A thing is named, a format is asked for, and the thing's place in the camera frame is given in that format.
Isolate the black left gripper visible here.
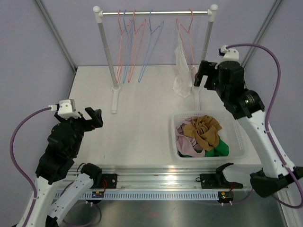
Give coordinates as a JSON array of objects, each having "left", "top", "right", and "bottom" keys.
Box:
[{"left": 55, "top": 107, "right": 103, "bottom": 156}]

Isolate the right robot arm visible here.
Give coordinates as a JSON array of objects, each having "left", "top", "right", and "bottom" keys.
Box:
[{"left": 194, "top": 61, "right": 303, "bottom": 198}]

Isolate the white slotted cable duct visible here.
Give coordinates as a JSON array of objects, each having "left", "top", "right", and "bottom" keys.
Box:
[{"left": 78, "top": 191, "right": 219, "bottom": 201}]

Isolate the pink hanger of white top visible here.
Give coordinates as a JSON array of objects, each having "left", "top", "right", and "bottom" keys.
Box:
[{"left": 176, "top": 9, "right": 197, "bottom": 80}]

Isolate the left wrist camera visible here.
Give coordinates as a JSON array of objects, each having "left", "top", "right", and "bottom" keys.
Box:
[{"left": 48, "top": 99, "right": 81, "bottom": 119}]

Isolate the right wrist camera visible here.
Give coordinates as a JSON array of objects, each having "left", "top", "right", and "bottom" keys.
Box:
[{"left": 215, "top": 45, "right": 239, "bottom": 69}]

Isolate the green tank top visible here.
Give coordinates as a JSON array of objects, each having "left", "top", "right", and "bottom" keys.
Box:
[{"left": 178, "top": 140, "right": 229, "bottom": 157}]

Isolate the white tank top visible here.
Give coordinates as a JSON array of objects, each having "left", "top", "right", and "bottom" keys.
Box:
[{"left": 172, "top": 28, "right": 192, "bottom": 98}]

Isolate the pink wire hanger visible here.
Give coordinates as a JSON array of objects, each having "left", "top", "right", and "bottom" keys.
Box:
[{"left": 116, "top": 11, "right": 130, "bottom": 83}]

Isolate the aluminium front rail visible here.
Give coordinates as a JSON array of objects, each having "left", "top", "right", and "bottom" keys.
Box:
[{"left": 32, "top": 165, "right": 261, "bottom": 190}]

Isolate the blue hanger of brown top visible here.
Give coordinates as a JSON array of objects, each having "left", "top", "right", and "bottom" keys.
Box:
[{"left": 138, "top": 11, "right": 164, "bottom": 83}]

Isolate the brown tank top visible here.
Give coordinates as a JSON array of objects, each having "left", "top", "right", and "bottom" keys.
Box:
[{"left": 183, "top": 115, "right": 222, "bottom": 151}]

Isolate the pink tank top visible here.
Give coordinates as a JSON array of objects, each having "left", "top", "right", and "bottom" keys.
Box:
[{"left": 175, "top": 118, "right": 205, "bottom": 158}]

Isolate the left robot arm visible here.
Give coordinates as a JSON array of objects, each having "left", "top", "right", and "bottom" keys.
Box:
[{"left": 17, "top": 107, "right": 103, "bottom": 227}]

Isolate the white clothes rack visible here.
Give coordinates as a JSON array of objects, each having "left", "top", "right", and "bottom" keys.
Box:
[{"left": 93, "top": 4, "right": 218, "bottom": 114}]

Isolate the white laundry basket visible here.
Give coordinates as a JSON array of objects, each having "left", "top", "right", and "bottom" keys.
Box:
[{"left": 171, "top": 110, "right": 247, "bottom": 161}]

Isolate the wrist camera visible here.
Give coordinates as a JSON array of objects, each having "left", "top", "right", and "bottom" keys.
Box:
[
  {"left": 215, "top": 45, "right": 239, "bottom": 69},
  {"left": 48, "top": 99, "right": 81, "bottom": 119}
]

